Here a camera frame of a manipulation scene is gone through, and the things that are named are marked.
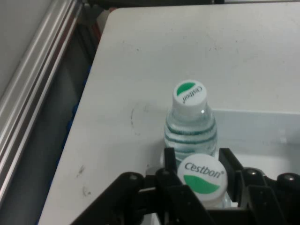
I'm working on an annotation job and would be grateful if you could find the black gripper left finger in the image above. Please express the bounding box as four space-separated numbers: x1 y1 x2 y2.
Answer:
70 147 210 225

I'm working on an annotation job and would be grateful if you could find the long aluminium frame rail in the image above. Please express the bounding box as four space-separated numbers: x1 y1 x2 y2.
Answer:
0 0 83 205

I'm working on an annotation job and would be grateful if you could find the water bottle with green label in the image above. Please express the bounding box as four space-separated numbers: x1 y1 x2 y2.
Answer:
163 79 220 162
176 153 233 210

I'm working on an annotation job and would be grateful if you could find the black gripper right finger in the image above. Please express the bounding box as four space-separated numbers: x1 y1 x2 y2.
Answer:
218 147 300 225

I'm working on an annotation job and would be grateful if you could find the white open storage box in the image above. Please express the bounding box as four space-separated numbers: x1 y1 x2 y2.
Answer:
160 109 300 179

